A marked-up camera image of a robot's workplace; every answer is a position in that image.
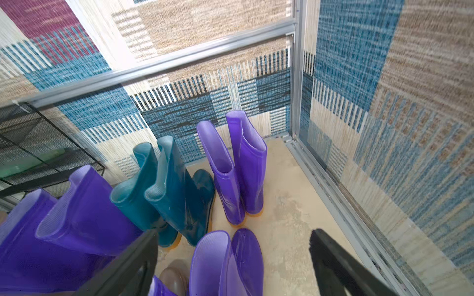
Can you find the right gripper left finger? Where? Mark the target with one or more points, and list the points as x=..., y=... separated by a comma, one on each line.
x=129, y=274

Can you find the purple rain boot front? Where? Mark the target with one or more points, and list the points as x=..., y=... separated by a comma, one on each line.
x=227, y=266

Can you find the green tray on rack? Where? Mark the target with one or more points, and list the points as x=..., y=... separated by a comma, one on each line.
x=19, y=166

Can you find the beige rain boot wall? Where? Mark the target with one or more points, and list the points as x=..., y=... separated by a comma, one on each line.
x=175, y=277

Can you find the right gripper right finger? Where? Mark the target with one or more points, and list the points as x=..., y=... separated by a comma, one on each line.
x=340, y=274

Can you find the black wire mesh shelf rack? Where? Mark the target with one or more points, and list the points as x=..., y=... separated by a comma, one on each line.
x=26, y=131

